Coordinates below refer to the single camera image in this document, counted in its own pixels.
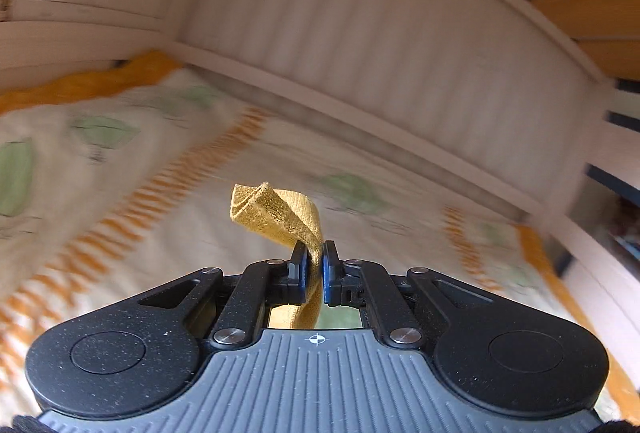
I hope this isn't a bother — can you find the orange bed sheet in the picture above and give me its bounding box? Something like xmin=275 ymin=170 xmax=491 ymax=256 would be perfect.
xmin=0 ymin=50 xmax=185 ymax=115

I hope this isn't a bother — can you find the white printed blanket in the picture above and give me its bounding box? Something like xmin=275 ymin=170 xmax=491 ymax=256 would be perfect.
xmin=0 ymin=67 xmax=618 ymax=419

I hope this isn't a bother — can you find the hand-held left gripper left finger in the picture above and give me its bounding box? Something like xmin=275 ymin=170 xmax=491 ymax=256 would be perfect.
xmin=137 ymin=240 xmax=308 ymax=348

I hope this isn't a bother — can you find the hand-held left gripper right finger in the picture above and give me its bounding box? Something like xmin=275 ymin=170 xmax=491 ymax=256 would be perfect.
xmin=322 ymin=240 xmax=494 ymax=348

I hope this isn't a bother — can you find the white wooden bed frame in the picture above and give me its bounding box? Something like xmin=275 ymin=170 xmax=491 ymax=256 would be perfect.
xmin=0 ymin=0 xmax=640 ymax=394

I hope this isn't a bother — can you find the mustard yellow knit garment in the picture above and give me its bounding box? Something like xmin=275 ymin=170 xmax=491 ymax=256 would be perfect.
xmin=230 ymin=183 xmax=326 ymax=330

